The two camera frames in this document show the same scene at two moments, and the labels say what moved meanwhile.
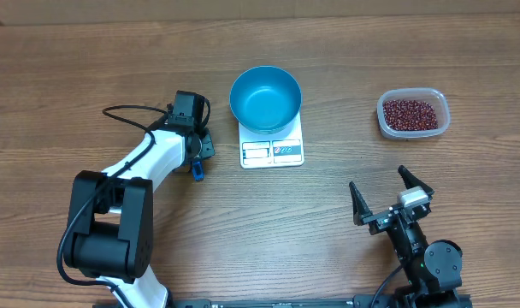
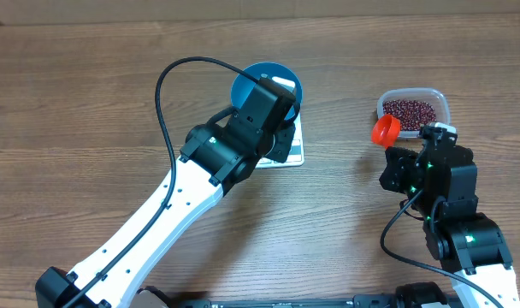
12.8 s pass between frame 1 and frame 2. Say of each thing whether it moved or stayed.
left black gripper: moved
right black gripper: moved
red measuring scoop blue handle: moved
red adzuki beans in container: stayed
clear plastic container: stayed
